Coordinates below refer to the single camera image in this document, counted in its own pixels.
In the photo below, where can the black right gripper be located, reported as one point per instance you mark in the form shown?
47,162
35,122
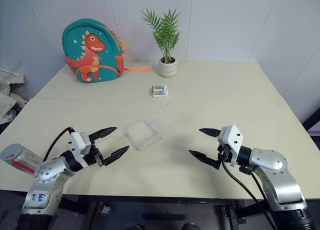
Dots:
225,155

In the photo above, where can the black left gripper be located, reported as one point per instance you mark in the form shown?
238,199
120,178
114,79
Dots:
93,156

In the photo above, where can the silver red drink can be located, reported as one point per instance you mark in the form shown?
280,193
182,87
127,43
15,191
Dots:
30,157

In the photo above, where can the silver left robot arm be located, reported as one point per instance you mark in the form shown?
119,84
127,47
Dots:
47,175

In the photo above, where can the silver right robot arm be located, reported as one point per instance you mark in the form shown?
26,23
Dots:
272,165

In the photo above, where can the clear plastic container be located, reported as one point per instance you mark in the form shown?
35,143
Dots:
145,133

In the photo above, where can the white battery pack box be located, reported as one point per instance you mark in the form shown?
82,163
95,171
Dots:
160,91

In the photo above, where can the dark rounded shape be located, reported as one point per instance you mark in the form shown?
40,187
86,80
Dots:
140,227
191,226

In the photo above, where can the green plant in white pot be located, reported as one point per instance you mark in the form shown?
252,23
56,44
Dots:
168,68

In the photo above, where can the teal dinosaur backpack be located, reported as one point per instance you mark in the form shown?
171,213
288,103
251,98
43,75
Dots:
92,52

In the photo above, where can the beige plush toy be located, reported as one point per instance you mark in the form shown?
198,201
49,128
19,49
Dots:
123,43

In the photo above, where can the beige crumpled cloth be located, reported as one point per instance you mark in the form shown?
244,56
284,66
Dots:
7,95

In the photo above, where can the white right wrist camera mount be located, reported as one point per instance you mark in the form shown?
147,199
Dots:
232,137

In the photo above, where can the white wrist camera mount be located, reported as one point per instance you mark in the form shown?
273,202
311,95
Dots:
77,142
232,137

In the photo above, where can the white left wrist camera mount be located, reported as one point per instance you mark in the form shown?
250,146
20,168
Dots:
77,142

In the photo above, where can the small grey metal bracket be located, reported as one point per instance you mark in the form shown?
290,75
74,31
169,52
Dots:
106,210

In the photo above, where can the black metal table frame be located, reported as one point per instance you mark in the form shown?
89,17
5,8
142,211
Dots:
150,200

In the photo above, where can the dark blue metal frame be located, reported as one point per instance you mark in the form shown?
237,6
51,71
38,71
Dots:
313,122

